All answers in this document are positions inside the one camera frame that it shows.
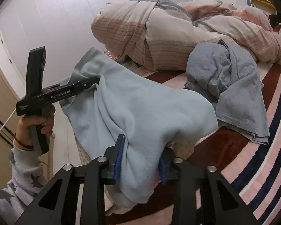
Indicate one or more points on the grey blue crumpled garment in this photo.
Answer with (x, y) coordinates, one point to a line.
(227, 76)

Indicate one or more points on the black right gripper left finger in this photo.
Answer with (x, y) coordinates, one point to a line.
(58, 200)

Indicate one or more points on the striped pink navy blanket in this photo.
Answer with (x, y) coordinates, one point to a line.
(253, 170)

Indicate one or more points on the person's left hand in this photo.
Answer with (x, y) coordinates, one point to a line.
(32, 130)

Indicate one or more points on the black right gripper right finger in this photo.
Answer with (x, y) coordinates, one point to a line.
(203, 195)

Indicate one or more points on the yellow cabinet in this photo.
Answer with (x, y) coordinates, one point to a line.
(265, 5)

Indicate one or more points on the pink striped duvet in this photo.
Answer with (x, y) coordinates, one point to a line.
(160, 34)

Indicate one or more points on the grey star-pattern sleeve forearm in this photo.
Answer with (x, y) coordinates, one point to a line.
(26, 183)

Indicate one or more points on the light blue fleece pants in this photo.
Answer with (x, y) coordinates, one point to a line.
(124, 100)

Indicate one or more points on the white door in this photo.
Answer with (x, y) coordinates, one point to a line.
(10, 72)

